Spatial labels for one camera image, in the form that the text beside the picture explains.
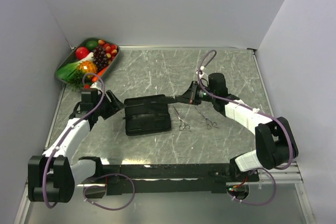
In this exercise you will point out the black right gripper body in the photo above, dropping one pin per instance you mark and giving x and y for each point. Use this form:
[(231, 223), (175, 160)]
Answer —
[(201, 95)]

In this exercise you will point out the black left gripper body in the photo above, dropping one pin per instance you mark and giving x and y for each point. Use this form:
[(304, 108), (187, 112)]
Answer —
[(105, 108)]

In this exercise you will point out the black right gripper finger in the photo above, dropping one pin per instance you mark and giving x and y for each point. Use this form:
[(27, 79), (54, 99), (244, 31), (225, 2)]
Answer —
[(190, 92), (185, 99)]

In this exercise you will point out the black zipper tool case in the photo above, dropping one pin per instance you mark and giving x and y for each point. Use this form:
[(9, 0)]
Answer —
[(146, 115)]

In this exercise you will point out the black handled razor comb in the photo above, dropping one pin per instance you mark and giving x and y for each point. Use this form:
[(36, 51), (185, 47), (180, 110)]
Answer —
[(168, 98)]

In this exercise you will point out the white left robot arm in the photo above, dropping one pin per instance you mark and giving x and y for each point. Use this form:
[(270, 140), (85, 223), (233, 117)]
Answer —
[(52, 177)]

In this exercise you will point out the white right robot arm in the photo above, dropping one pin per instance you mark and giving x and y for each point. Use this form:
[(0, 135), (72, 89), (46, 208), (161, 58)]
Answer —
[(274, 140)]

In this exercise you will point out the silver scissors left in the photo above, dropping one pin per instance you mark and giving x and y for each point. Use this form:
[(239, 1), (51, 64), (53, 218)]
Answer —
[(183, 125)]

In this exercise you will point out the silver scissors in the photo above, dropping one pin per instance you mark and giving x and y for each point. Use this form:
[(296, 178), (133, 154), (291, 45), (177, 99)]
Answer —
[(183, 125), (209, 124)]

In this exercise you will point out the orange carrot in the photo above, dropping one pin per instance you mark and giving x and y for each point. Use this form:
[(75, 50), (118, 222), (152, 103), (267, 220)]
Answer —
[(98, 75)]

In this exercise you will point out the silver scissors right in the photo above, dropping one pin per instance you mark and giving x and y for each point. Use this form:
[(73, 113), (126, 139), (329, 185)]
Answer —
[(209, 124)]

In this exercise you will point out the orange pineapple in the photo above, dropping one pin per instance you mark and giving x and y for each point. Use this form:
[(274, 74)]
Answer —
[(82, 75)]

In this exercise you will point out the dark purple grapes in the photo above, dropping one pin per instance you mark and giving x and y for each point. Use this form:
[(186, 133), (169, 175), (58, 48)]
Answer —
[(100, 58)]

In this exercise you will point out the red yellow cherries bunch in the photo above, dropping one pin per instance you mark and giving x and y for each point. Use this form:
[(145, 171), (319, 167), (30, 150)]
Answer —
[(110, 48)]

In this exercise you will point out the green bok choy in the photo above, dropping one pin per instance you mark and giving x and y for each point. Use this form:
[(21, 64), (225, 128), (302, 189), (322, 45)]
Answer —
[(66, 71)]

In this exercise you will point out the red apple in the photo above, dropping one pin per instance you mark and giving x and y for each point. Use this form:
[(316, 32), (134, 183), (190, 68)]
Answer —
[(81, 53)]

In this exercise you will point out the green lime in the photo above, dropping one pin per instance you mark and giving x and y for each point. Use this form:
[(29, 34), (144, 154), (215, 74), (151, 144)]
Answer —
[(91, 45)]

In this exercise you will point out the grey fruit tray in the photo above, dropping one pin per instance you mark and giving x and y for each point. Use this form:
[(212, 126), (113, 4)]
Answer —
[(72, 58)]

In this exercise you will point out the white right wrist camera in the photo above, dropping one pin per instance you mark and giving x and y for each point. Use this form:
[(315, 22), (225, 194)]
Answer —
[(201, 73)]

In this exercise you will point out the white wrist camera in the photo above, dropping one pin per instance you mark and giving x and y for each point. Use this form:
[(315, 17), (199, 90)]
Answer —
[(201, 73), (97, 85)]

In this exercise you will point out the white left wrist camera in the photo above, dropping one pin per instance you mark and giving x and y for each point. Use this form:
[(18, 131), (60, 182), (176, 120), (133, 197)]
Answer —
[(97, 85)]

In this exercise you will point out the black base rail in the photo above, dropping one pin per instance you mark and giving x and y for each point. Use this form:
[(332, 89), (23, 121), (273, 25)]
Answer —
[(169, 178)]

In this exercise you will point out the aluminium frame rail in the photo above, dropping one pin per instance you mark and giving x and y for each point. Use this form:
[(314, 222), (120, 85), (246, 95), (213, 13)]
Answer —
[(291, 175)]

